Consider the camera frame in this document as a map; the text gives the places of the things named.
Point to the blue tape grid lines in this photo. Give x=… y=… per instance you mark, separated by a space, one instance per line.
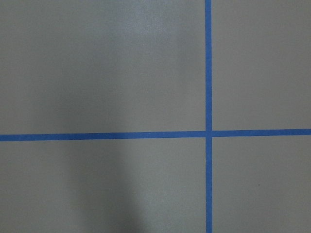
x=208 y=133

